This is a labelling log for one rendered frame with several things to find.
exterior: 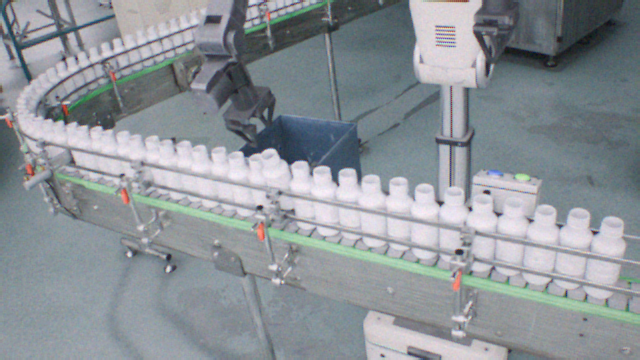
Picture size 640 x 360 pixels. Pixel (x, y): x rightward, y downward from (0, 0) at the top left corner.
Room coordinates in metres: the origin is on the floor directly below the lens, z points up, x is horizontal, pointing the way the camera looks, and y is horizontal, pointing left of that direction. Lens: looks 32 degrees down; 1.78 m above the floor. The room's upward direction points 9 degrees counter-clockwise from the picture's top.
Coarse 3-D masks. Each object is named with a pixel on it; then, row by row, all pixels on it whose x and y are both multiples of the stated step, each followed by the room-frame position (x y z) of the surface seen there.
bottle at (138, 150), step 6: (132, 138) 1.35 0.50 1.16; (138, 138) 1.35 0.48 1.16; (132, 144) 1.32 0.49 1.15; (138, 144) 1.32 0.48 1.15; (132, 150) 1.32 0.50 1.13; (138, 150) 1.32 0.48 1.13; (144, 150) 1.32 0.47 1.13; (132, 156) 1.31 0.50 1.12; (138, 156) 1.31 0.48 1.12; (144, 156) 1.31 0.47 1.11; (144, 168) 1.31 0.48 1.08; (144, 174) 1.31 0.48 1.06; (150, 174) 1.31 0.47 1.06; (150, 180) 1.31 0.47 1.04
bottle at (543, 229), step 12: (540, 216) 0.75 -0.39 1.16; (552, 216) 0.74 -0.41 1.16; (528, 228) 0.76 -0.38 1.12; (540, 228) 0.74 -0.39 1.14; (552, 228) 0.74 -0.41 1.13; (540, 240) 0.73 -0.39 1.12; (552, 240) 0.73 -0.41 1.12; (528, 252) 0.75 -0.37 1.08; (540, 252) 0.73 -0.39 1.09; (552, 252) 0.73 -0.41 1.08; (528, 264) 0.75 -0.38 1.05; (540, 264) 0.73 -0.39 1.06; (552, 264) 0.73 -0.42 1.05; (528, 276) 0.74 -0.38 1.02; (540, 276) 0.73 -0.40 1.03
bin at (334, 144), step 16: (272, 128) 1.75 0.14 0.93; (288, 128) 1.79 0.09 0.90; (304, 128) 1.75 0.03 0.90; (320, 128) 1.71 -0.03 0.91; (336, 128) 1.68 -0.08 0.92; (352, 128) 1.61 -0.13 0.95; (272, 144) 1.73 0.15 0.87; (288, 144) 1.80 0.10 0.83; (304, 144) 1.76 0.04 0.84; (320, 144) 1.72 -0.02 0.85; (336, 144) 1.51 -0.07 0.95; (352, 144) 1.60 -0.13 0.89; (288, 160) 1.80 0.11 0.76; (320, 160) 1.43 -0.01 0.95; (336, 160) 1.50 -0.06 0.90; (352, 160) 1.59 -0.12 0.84; (336, 176) 1.49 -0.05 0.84
